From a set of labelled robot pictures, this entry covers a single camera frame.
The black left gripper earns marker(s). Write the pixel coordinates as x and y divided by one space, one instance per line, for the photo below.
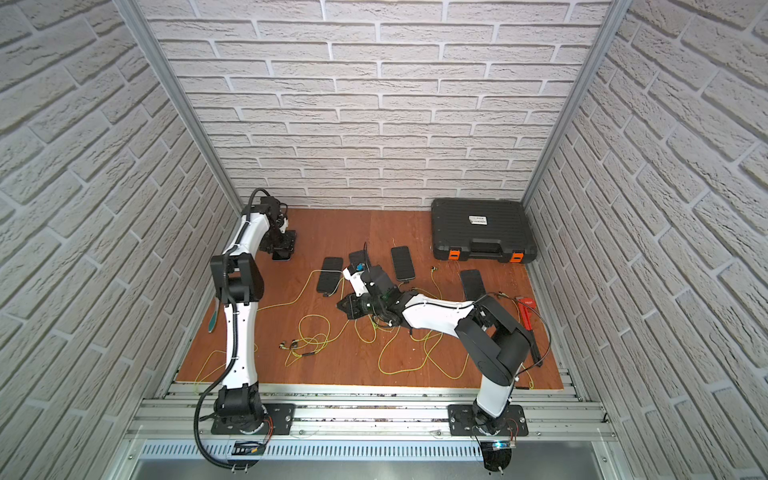
282 248

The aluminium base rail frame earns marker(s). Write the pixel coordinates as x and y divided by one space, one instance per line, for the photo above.
326 431

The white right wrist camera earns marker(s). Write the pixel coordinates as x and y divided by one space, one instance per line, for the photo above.
356 281

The black plastic tool case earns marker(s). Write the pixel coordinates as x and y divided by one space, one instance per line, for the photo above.
464 229

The dark phone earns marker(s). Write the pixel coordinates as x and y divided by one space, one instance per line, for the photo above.
402 263

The red handle tool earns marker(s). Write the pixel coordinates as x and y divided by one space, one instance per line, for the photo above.
526 306

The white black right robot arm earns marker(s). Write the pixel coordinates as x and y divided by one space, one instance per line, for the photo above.
495 341

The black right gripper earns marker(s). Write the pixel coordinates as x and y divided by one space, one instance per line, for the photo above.
352 309

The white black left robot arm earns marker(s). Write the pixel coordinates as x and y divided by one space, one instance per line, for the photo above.
233 400

